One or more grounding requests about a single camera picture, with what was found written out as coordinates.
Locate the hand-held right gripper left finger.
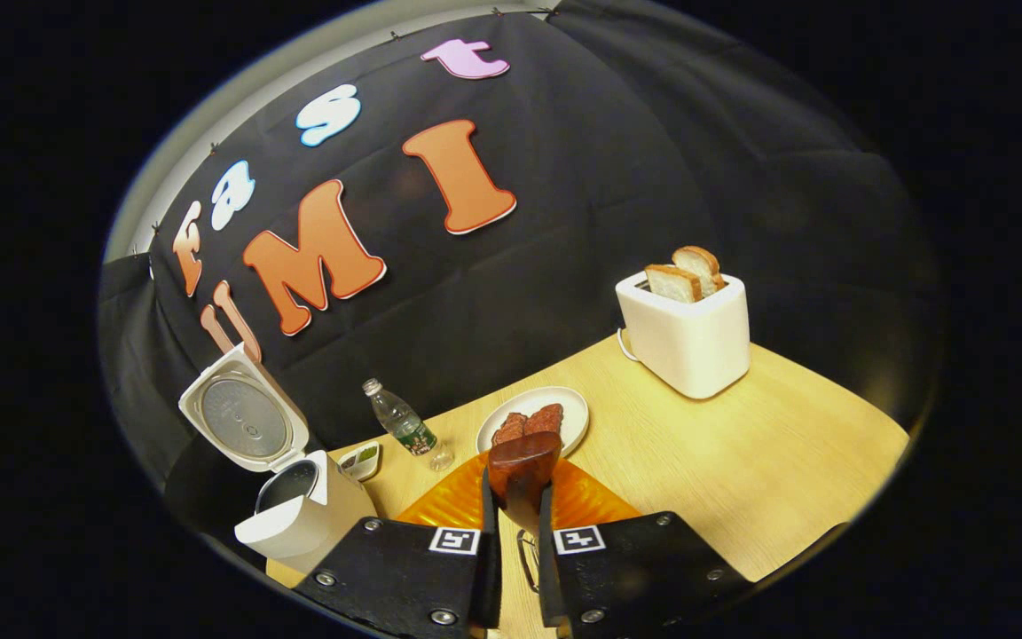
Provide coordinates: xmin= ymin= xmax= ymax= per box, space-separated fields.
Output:
xmin=292 ymin=451 xmax=505 ymax=639

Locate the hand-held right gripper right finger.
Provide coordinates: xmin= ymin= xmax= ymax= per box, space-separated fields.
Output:
xmin=536 ymin=457 xmax=753 ymax=639

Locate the metal wire chopstick holder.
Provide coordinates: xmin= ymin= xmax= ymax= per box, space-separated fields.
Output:
xmin=515 ymin=527 xmax=544 ymax=596

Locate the brown wooden spoon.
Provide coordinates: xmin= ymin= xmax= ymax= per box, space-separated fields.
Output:
xmin=487 ymin=430 xmax=563 ymax=535

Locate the white rice cooker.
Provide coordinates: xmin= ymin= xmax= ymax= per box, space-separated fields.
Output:
xmin=177 ymin=343 xmax=381 ymax=576

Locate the red-brown meat piece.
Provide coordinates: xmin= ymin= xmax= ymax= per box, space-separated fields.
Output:
xmin=523 ymin=403 xmax=565 ymax=438
xmin=491 ymin=412 xmax=530 ymax=447

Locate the clear plastic water bottle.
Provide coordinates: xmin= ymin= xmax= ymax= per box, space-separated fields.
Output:
xmin=362 ymin=377 xmax=456 ymax=472

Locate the white oval plate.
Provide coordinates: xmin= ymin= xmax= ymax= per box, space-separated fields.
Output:
xmin=476 ymin=385 xmax=591 ymax=459

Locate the small white seasoning dish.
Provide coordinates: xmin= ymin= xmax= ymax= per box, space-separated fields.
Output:
xmin=337 ymin=440 xmax=382 ymax=482

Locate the white toaster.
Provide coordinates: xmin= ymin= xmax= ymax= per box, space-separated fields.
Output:
xmin=615 ymin=271 xmax=751 ymax=400

